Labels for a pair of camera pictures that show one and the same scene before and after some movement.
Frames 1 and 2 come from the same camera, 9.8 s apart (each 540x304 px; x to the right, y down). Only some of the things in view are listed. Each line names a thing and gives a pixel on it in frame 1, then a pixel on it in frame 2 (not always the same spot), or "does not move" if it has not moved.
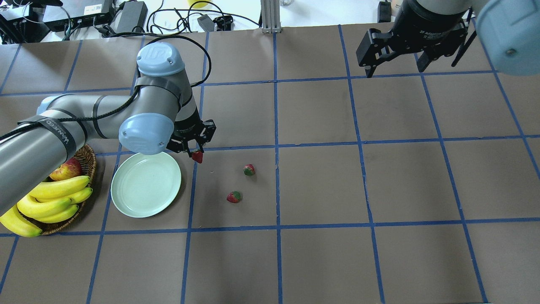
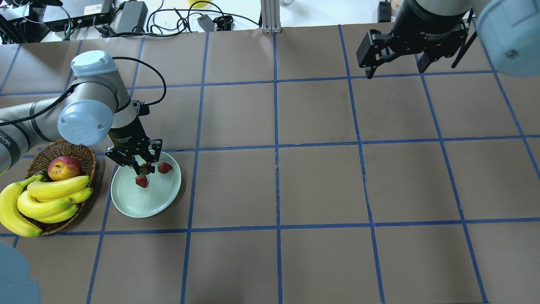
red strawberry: [249, 169] → [144, 169]
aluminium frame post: [270, 16] does not move
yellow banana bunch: [50, 203] does not move
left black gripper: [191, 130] → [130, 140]
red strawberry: [233, 196] → [164, 167]
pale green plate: [143, 184] does not move
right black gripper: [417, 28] does not move
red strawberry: [197, 156] → [141, 180]
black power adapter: [132, 14] does not move
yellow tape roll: [198, 4] does not move
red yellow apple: [70, 168] does not move
